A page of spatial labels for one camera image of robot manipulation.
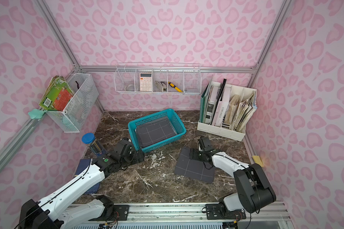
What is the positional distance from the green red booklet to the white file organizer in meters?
0.83

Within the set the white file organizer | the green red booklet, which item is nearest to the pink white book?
the white file organizer

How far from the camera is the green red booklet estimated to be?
676 millimetres

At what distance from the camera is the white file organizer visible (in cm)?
90

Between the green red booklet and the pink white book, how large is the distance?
85 centimetres

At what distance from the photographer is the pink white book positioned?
880 millimetres
